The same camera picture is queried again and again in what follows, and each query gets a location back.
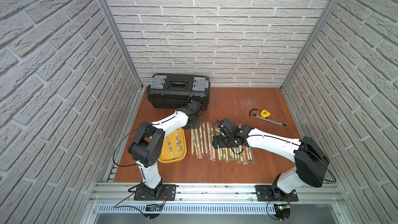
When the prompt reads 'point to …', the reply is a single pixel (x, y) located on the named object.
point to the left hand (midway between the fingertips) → (195, 122)
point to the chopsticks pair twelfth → (201, 139)
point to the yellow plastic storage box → (171, 161)
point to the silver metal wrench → (284, 125)
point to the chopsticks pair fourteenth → (192, 146)
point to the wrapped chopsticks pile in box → (174, 145)
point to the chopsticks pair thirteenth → (196, 141)
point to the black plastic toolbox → (176, 90)
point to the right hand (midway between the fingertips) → (221, 143)
